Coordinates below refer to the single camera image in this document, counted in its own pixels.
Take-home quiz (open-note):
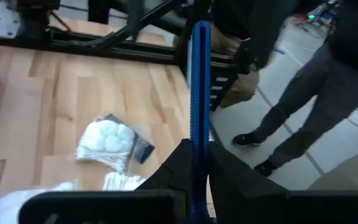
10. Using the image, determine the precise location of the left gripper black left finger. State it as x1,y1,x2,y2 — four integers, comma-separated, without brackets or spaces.
19,138,194,224

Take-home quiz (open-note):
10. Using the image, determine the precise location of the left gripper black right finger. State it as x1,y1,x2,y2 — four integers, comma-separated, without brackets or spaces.
209,142,358,224

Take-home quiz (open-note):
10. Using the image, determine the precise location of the clear bag of white cotton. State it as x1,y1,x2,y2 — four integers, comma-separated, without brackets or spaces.
103,171,149,191
0,182,77,224

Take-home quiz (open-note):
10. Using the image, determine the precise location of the blue plastic toiletry case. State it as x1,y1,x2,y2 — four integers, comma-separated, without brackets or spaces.
190,21,213,224

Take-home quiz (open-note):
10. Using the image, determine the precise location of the cotton balls and swabs bag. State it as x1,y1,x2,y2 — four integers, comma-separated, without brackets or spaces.
75,119,136,174

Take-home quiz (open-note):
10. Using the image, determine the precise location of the black cable drag chain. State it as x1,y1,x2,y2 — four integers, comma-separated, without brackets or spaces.
209,52,241,111

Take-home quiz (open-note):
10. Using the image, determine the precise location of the black aluminium rig frame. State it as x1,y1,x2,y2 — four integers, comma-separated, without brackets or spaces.
0,0,239,75

